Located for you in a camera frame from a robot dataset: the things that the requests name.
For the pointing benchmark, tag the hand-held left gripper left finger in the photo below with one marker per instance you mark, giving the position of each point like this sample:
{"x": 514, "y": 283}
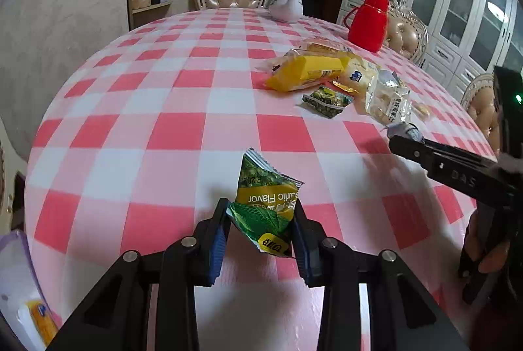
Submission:
{"x": 218, "y": 249}

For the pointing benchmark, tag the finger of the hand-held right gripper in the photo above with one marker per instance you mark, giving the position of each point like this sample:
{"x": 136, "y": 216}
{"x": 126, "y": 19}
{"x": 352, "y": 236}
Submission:
{"x": 412, "y": 144}

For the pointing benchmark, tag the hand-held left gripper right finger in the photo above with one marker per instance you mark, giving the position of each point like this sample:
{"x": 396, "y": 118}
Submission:
{"x": 302, "y": 253}

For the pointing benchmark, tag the large green snack packet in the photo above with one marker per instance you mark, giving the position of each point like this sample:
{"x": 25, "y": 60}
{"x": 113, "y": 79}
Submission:
{"x": 261, "y": 187}

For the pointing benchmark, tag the white container with purple rim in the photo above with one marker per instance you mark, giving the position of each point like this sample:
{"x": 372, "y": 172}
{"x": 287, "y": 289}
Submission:
{"x": 16, "y": 285}

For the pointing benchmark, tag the clear packet of pale snacks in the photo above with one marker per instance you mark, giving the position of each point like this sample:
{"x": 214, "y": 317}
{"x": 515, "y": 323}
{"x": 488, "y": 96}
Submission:
{"x": 386, "y": 104}

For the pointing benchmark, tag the person's right hand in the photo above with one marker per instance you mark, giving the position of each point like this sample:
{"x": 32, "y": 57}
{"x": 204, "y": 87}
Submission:
{"x": 490, "y": 259}

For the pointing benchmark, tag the small tan snack packet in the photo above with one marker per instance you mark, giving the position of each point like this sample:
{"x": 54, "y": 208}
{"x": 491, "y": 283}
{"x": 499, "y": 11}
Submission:
{"x": 421, "y": 110}

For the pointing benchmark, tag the white packet with blue logo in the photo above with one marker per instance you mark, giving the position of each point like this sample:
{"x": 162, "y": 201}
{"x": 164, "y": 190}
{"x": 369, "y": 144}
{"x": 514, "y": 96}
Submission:
{"x": 359, "y": 74}

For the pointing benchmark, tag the small green snack packet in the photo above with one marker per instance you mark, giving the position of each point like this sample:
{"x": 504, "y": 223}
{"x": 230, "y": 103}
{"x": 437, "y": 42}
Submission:
{"x": 327, "y": 101}

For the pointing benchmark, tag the red thermos jug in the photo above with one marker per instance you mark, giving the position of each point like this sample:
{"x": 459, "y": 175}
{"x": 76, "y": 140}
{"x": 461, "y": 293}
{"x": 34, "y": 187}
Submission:
{"x": 367, "y": 24}

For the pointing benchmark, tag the red checkered tablecloth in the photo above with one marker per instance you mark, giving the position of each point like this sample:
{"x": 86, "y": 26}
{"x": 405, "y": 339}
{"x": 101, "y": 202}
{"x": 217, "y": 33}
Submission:
{"x": 163, "y": 130}

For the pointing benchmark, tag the clear wrapped cake packet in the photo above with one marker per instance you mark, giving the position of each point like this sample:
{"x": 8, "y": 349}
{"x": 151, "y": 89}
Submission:
{"x": 322, "y": 47}

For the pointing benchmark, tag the long yellow snack packet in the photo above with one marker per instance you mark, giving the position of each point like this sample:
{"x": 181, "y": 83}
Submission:
{"x": 302, "y": 71}

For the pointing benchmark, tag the white teapot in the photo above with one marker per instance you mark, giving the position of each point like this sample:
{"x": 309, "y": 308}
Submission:
{"x": 286, "y": 3}

